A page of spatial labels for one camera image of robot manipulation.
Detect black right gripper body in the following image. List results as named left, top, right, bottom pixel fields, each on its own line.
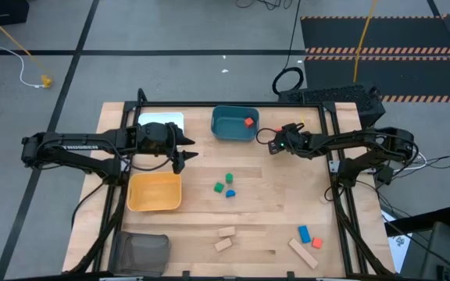
left=277, top=131, right=311, bottom=157

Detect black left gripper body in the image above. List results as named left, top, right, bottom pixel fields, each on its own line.
left=137, top=122, right=177, bottom=155

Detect white plastic bin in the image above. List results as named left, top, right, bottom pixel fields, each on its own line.
left=137, top=112, right=185, bottom=136

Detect yellow plastic bin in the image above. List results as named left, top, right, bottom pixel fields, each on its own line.
left=127, top=171, right=183, bottom=212

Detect teal plastic bin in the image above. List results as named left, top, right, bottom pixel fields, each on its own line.
left=210, top=105, right=260, bottom=142

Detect black perforated computer case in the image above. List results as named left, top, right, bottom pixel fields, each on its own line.
left=278, top=84, right=387, bottom=130

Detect blue rectangular block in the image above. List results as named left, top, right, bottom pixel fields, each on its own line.
left=298, top=225, right=312, bottom=244

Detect black power adapter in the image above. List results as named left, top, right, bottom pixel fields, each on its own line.
left=377, top=164, right=395, bottom=185

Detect grey translucent plastic bin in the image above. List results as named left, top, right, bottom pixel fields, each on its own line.
left=107, top=230, right=172, bottom=277

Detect long natural wood plank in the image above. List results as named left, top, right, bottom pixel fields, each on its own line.
left=287, top=238, right=320, bottom=269

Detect hazard-striped black floor mat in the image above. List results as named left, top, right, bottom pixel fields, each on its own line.
left=300, top=13, right=450, bottom=105

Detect white paper sheet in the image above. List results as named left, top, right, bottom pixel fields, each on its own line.
left=380, top=210, right=410, bottom=270

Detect dark grey equipment case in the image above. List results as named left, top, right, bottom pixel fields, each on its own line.
left=398, top=222, right=450, bottom=281

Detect hanging black cable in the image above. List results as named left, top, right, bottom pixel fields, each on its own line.
left=271, top=0, right=305, bottom=97

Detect black table frame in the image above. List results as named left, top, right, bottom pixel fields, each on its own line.
left=68, top=87, right=396, bottom=276

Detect hanging yellow cable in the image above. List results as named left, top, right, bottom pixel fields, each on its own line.
left=352, top=0, right=379, bottom=84

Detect yellow floor cable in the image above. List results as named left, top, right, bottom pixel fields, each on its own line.
left=0, top=4, right=53, bottom=88

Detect black floor cable bundle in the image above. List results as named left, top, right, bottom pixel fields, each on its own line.
left=235, top=0, right=293, bottom=11

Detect white floor cable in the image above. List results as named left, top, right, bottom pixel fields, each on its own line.
left=0, top=0, right=45, bottom=89

